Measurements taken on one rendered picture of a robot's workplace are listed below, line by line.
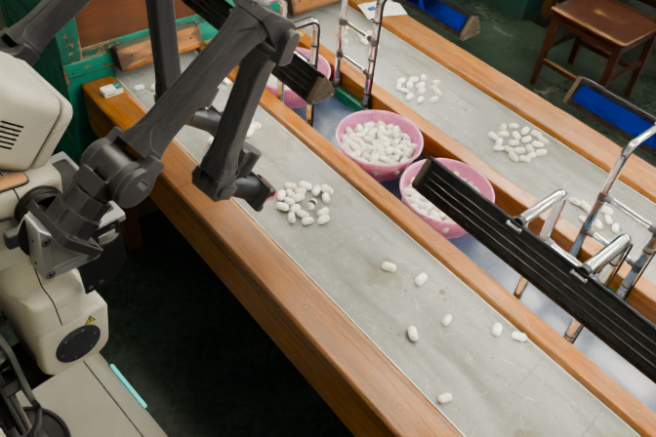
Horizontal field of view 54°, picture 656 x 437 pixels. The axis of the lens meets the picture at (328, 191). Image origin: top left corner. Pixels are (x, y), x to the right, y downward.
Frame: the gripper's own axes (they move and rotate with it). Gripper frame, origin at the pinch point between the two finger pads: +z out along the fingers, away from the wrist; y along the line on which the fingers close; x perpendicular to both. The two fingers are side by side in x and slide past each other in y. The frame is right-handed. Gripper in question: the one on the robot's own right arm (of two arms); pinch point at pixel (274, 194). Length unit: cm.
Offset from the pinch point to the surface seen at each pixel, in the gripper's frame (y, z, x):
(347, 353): -41.4, -1.9, 14.1
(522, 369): -67, 23, -3
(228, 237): 1.8, -3.6, 15.3
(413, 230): -24.1, 27.2, -10.5
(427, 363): -53, 10, 7
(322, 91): 5.2, 0.1, -27.8
